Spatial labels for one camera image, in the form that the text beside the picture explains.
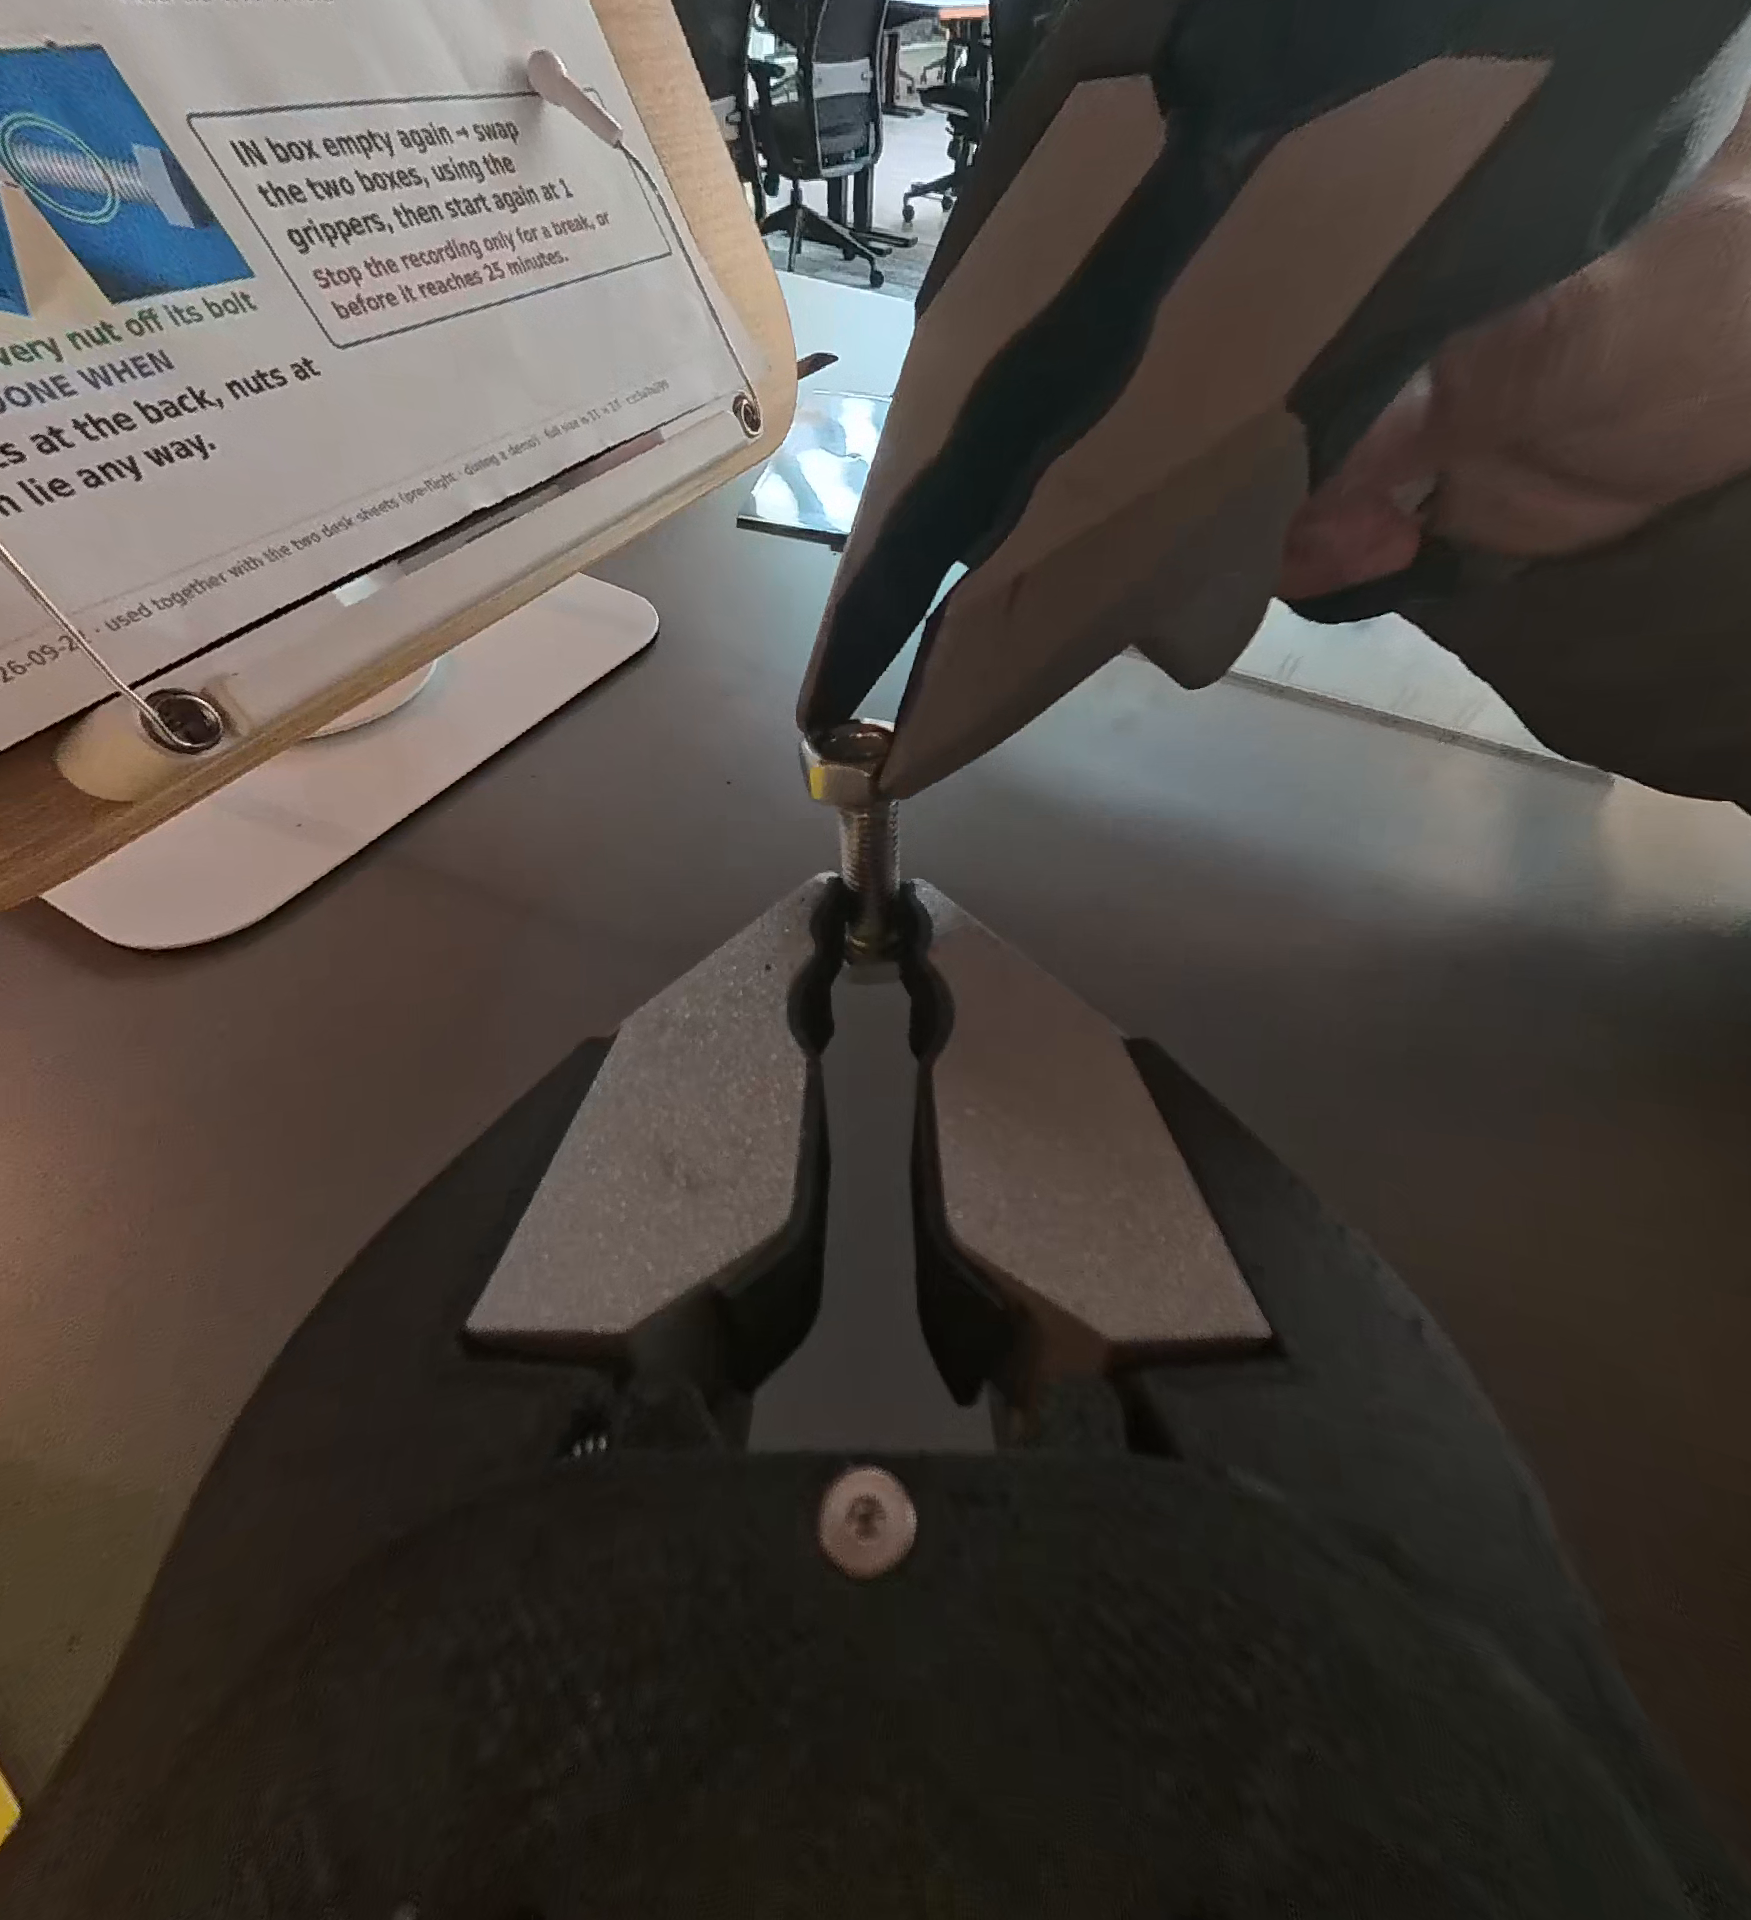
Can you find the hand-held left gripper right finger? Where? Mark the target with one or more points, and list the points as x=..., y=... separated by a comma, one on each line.
x=1086, y=1184

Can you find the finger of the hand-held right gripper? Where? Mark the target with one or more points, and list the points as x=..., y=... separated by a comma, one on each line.
x=996, y=270
x=1266, y=285

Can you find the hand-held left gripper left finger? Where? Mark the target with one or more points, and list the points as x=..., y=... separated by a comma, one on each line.
x=636, y=1184

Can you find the silver threaded bolt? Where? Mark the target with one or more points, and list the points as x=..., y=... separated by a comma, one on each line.
x=870, y=863

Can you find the silver hex nut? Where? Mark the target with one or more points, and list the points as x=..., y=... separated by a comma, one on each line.
x=833, y=773

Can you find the person's right hand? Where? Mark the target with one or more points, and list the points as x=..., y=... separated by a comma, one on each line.
x=1640, y=330

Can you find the black office chair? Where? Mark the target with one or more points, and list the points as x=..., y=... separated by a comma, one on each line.
x=824, y=76
x=958, y=106

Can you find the wooden display board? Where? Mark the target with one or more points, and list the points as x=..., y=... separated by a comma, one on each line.
x=732, y=270

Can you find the black glossy plate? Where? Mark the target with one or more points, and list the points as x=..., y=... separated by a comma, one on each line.
x=815, y=473

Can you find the white sheet clip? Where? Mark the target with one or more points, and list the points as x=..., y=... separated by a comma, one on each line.
x=572, y=94

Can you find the white stand base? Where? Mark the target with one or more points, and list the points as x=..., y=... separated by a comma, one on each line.
x=366, y=810

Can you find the printed instruction sheet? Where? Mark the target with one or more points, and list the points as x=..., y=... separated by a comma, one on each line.
x=366, y=376

